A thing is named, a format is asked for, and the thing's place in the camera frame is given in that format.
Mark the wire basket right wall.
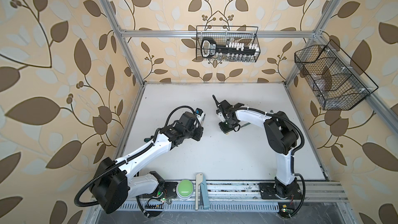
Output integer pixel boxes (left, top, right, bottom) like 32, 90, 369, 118
294, 40, 379, 111

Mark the aluminium front rail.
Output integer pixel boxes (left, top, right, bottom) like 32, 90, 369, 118
90, 179, 349, 203

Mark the green push button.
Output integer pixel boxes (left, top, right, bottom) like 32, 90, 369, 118
176, 179, 194, 200

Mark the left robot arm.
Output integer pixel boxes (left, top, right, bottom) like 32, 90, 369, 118
74, 106, 205, 214

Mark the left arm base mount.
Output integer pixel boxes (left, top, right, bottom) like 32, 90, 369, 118
140, 181, 178, 199

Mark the black socket holder tool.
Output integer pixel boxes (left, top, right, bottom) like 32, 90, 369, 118
199, 37, 261, 58

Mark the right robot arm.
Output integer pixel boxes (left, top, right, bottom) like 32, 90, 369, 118
214, 99, 305, 199

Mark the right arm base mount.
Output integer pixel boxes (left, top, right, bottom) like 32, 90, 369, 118
259, 180, 303, 200

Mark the beige blue handled tool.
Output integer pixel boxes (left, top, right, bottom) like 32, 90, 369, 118
195, 173, 210, 211

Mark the wire basket back wall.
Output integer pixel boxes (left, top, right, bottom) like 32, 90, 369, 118
195, 25, 261, 63

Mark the wire basket wall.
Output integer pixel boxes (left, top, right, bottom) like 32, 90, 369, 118
195, 25, 261, 63
294, 40, 379, 111

